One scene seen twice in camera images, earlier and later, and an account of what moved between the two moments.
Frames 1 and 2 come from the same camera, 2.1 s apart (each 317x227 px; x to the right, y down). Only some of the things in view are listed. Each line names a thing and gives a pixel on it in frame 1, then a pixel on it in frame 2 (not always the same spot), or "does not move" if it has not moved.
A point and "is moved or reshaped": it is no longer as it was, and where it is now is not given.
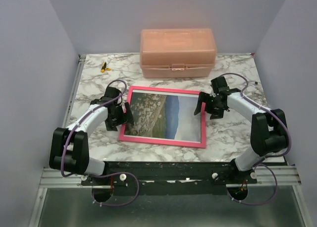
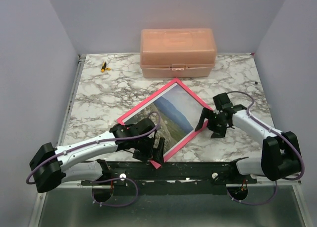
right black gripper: [203, 97] -> [218, 132]
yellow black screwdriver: [104, 68] does not move
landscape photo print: [169, 114] is moved or reshaped
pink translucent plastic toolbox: [178, 53] does not move
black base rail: [196, 178] does not move
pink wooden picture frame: [123, 138] -> [123, 119]
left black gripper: [112, 124] -> [157, 154]
